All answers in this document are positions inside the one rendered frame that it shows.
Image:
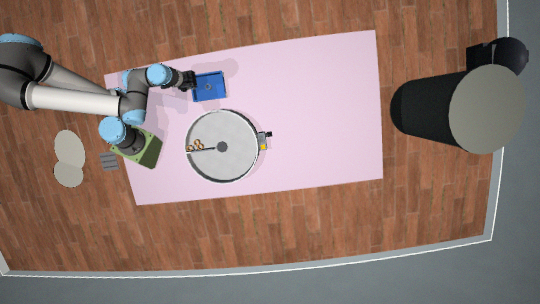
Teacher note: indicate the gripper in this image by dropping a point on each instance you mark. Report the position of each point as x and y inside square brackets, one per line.
[186, 82]

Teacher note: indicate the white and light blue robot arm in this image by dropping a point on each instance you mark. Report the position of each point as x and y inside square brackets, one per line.
[23, 54]

